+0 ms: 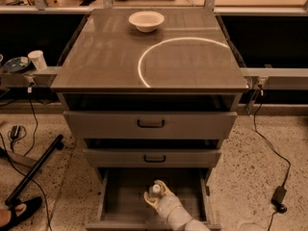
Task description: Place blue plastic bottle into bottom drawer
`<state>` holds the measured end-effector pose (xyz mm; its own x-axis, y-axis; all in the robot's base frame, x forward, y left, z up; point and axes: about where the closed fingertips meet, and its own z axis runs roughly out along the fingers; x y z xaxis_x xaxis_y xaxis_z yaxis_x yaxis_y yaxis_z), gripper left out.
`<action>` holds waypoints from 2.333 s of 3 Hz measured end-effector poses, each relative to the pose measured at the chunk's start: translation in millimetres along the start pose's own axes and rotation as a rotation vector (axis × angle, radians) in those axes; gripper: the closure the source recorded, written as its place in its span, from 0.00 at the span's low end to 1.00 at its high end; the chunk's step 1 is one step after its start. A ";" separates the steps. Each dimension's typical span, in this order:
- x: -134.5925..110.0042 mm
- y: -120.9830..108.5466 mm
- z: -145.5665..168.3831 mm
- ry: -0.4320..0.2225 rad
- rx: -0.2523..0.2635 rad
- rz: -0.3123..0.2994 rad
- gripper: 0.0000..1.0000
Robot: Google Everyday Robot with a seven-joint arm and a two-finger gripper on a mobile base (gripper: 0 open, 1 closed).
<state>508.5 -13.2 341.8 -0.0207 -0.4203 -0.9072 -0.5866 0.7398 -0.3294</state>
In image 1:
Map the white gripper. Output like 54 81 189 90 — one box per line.
143 180 185 220

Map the clear plastic water bottle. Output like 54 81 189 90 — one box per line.
149 184 162 201

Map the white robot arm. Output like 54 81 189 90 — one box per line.
143 180 211 231

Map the open bottom drawer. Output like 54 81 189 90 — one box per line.
86 168 221 231

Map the middle drawer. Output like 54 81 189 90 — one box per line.
84 149 221 168

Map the grey drawer cabinet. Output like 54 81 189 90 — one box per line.
50 7 250 185

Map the top drawer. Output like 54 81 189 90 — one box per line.
64 111 237 140

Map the black pole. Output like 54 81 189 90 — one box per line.
5 135 64 207

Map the black power adapter right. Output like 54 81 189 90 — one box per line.
270 186 287 214

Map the black power adapter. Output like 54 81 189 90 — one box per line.
10 125 20 140
270 186 287 214

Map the black shoe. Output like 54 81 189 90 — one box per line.
0 196 42 231

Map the black power adapter left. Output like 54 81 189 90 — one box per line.
10 125 20 140

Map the white bowl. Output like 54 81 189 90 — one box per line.
129 11 165 33

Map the white paper cup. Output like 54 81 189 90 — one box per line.
28 50 47 70

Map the dark blue bowl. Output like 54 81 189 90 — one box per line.
3 57 31 73

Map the black cable left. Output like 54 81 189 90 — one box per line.
0 87 54 231

